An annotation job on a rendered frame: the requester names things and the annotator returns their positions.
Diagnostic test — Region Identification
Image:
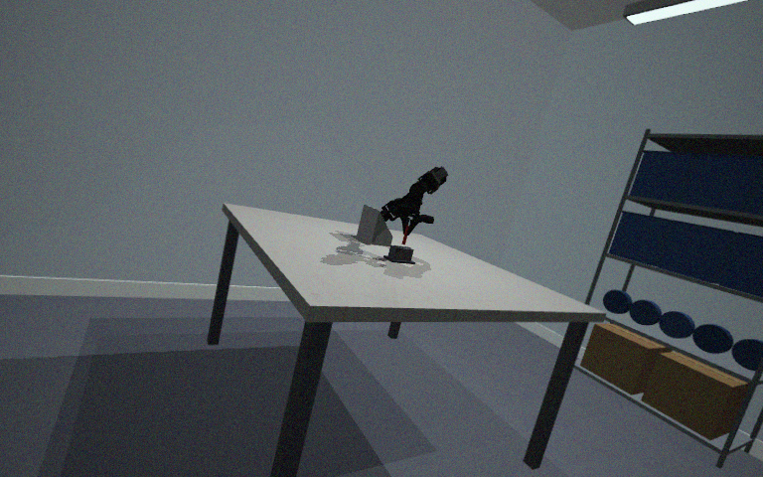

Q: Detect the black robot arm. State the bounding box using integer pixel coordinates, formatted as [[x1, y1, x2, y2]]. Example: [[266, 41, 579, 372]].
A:
[[381, 167, 448, 222]]

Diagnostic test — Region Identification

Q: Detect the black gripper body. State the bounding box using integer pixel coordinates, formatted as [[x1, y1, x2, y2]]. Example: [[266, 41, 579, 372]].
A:
[[388, 197, 434, 224]]

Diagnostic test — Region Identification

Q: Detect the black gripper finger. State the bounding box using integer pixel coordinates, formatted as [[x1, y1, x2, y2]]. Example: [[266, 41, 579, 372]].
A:
[[398, 216, 410, 234], [407, 220, 421, 236]]

